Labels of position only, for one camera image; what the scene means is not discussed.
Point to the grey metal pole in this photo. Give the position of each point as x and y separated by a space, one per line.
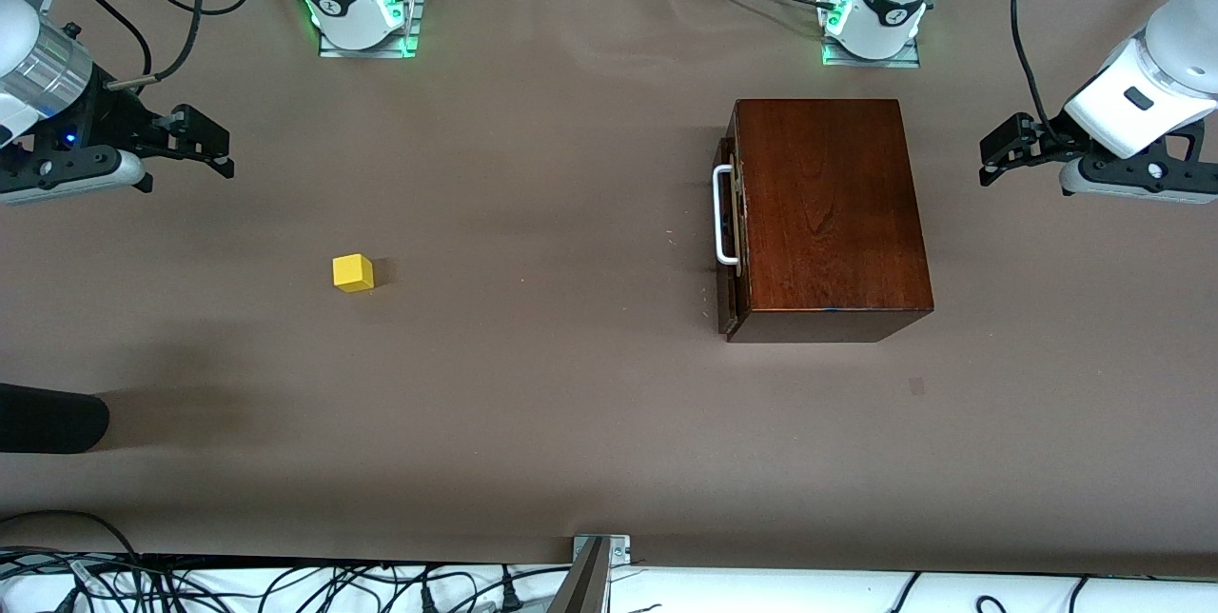
582 584

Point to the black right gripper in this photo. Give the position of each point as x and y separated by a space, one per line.
112 121

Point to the dark brown wooden cabinet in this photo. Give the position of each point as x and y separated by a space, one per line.
828 213

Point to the black cylindrical object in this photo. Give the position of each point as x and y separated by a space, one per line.
48 418

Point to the yellow cube block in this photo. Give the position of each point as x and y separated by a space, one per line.
353 273

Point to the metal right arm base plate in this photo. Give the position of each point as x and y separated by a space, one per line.
409 23

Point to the silver pole mounting bracket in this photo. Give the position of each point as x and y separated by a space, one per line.
618 549

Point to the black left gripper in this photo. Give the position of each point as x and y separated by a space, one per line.
1045 145

